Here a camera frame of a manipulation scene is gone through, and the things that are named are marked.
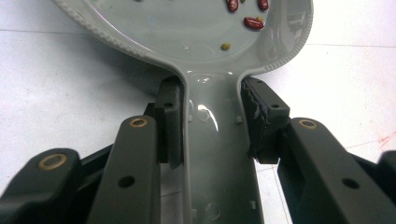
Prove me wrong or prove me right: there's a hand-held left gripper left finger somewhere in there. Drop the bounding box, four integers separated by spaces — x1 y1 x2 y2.
87 76 185 224

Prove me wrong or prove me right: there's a grey dustpan with orange edge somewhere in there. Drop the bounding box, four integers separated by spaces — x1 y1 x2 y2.
50 0 314 224

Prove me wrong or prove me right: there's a white table cover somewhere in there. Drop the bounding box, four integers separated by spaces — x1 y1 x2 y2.
0 0 396 224

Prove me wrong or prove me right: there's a pile of red beans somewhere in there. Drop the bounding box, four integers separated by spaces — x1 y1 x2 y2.
134 0 271 51

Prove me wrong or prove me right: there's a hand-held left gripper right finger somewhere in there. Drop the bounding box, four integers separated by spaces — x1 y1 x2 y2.
240 77 396 224

